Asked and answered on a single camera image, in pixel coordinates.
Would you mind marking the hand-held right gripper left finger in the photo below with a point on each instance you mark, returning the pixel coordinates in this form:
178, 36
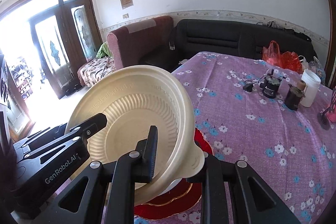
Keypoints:
151, 161

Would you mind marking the green cloth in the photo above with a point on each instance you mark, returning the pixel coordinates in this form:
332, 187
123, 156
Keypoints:
103, 52

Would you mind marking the dark brown motor pump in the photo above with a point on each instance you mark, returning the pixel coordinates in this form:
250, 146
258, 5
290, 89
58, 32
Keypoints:
295, 98

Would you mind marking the white plastic jar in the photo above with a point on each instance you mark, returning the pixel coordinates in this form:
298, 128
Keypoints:
309, 87

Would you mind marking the black labelled pump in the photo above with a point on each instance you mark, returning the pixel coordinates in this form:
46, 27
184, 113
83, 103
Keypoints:
271, 84

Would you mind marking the wooden wall plaque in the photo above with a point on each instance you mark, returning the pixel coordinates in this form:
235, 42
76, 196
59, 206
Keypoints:
126, 0

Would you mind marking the black sofa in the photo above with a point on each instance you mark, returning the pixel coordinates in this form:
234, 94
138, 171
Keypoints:
223, 37

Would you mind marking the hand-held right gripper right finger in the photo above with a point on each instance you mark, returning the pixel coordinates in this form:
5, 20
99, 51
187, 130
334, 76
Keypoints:
212, 182

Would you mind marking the clear plastic bag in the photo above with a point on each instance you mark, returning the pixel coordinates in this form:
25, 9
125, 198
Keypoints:
315, 65

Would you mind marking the large red glass plate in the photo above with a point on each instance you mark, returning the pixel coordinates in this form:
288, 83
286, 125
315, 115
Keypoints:
170, 212

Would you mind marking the black phone stand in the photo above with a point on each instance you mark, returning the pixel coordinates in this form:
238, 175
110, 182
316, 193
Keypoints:
324, 119

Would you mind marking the orange-red plastic bag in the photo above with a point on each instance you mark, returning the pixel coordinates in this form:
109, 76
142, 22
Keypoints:
271, 53

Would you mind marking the maroon sofa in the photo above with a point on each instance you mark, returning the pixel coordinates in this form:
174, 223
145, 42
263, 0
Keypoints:
136, 40

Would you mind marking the cream plastic bowl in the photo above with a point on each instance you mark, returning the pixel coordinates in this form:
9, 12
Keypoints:
126, 108

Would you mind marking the patterned blanket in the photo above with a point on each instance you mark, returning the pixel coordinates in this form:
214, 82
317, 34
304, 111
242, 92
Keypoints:
94, 69

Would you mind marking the purple floral tablecloth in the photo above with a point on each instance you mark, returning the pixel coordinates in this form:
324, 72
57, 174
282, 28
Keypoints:
262, 134

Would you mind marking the wooden glass door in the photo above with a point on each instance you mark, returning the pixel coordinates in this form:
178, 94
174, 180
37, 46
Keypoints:
68, 37

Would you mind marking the dark red plastic bag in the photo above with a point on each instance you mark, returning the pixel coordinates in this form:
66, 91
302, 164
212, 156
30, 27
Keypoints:
290, 61

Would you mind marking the black plug adapter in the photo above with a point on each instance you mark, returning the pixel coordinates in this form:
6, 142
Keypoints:
248, 87

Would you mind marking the small gold-rimmed red plate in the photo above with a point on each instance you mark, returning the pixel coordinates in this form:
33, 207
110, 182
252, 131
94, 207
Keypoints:
181, 193

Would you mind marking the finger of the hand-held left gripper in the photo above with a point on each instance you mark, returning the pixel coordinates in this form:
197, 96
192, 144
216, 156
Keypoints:
92, 124
47, 136

